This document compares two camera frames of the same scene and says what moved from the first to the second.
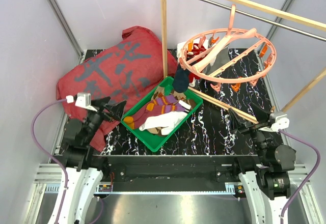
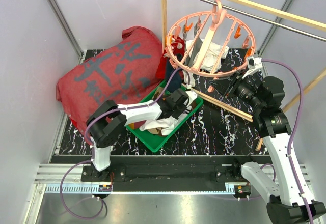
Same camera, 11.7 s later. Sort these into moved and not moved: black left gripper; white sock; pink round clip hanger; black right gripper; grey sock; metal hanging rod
Moved: pink round clip hanger; black right gripper; grey sock; black left gripper
Not moved: white sock; metal hanging rod
